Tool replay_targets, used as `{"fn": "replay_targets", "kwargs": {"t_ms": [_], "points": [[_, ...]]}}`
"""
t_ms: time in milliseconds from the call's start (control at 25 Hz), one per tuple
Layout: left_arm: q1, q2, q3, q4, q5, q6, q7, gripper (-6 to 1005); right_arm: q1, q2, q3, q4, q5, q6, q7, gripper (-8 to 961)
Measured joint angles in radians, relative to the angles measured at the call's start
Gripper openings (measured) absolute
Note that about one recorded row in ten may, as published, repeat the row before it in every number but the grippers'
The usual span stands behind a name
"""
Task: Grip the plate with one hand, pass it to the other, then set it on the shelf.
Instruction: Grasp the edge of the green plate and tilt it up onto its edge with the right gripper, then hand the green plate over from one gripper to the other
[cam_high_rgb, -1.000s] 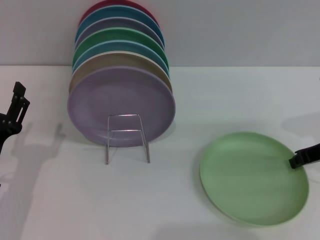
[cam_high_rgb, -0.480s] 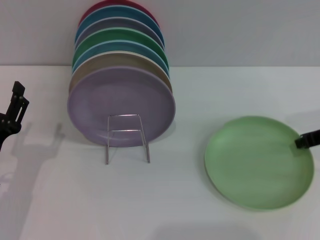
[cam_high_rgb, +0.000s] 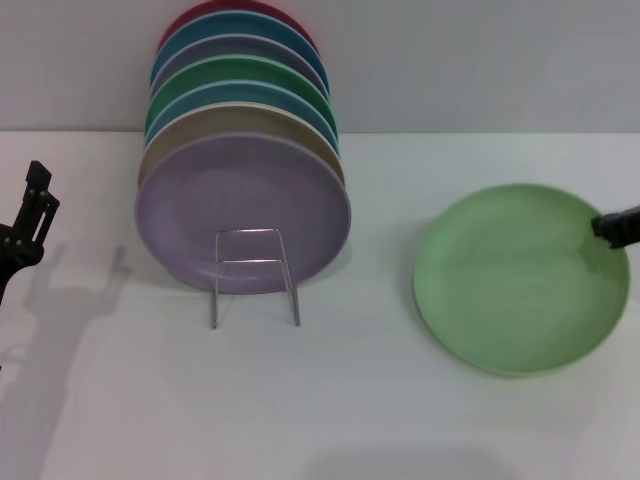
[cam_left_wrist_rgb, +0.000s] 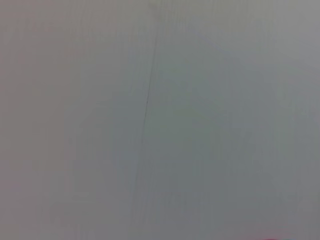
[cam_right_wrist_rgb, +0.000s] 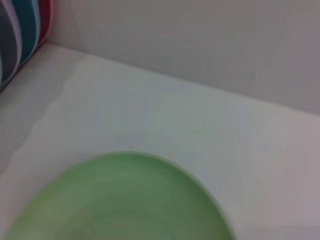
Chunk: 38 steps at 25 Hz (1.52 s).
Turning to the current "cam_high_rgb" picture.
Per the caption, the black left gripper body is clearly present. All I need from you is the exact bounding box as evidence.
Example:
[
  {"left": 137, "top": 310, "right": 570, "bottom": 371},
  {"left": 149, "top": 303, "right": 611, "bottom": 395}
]
[{"left": 0, "top": 223, "right": 22, "bottom": 304}]

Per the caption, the light green plate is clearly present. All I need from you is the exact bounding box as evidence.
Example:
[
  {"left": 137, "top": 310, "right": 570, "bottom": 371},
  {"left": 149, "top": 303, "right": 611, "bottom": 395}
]
[{"left": 412, "top": 183, "right": 632, "bottom": 381}]

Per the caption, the lavender plate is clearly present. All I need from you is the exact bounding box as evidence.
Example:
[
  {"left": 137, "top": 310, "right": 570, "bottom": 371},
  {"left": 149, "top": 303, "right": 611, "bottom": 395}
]
[{"left": 133, "top": 130, "right": 352, "bottom": 295}]

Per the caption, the tan beige plate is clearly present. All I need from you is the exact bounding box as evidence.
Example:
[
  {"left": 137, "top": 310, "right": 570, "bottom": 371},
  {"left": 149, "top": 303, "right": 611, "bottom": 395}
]
[{"left": 137, "top": 102, "right": 346, "bottom": 191}]

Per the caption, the light blue plate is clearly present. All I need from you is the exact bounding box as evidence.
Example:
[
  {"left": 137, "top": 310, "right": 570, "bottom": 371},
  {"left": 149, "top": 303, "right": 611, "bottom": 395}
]
[{"left": 143, "top": 79, "right": 340, "bottom": 151}]

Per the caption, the dark green plate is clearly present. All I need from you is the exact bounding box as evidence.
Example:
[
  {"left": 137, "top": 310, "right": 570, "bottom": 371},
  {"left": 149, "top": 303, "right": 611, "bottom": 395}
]
[{"left": 144, "top": 55, "right": 335, "bottom": 134}]

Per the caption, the maroon red plate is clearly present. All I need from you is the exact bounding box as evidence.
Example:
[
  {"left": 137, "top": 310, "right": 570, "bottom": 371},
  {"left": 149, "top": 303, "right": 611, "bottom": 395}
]
[{"left": 156, "top": 0, "right": 320, "bottom": 56}]

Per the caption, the grey purple plate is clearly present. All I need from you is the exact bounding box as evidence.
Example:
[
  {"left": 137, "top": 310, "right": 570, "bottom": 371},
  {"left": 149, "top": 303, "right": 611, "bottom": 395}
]
[{"left": 148, "top": 34, "right": 331, "bottom": 101}]

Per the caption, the teal blue plate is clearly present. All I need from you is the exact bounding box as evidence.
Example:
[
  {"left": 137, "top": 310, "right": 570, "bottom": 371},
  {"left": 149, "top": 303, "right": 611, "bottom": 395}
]
[{"left": 149, "top": 10, "right": 331, "bottom": 99}]

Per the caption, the metal wire plate rack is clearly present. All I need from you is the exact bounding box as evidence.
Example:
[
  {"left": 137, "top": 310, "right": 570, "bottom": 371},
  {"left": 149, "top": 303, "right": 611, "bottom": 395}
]
[{"left": 209, "top": 227, "right": 302, "bottom": 330}]

